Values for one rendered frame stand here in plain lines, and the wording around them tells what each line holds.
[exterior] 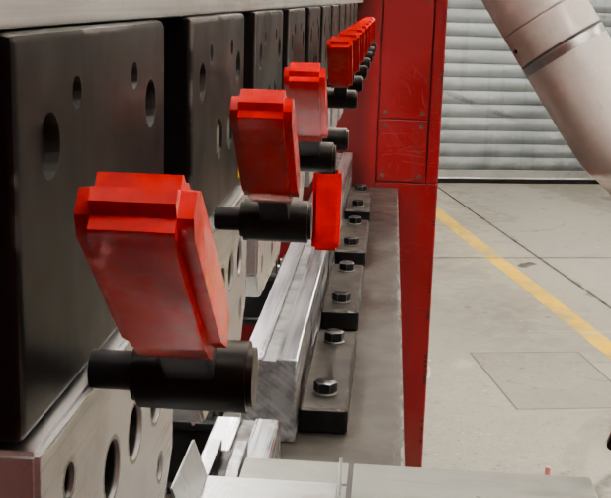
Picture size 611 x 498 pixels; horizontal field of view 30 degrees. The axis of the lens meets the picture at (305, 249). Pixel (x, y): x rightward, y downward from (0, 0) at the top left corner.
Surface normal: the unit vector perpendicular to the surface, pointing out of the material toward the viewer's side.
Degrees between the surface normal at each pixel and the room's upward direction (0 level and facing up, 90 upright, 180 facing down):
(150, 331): 139
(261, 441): 0
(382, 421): 0
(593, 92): 86
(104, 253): 108
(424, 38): 90
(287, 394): 90
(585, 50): 76
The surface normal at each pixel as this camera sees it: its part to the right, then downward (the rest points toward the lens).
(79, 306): 1.00, 0.04
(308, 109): -0.07, 0.89
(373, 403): 0.03, -0.98
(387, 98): -0.07, 0.22
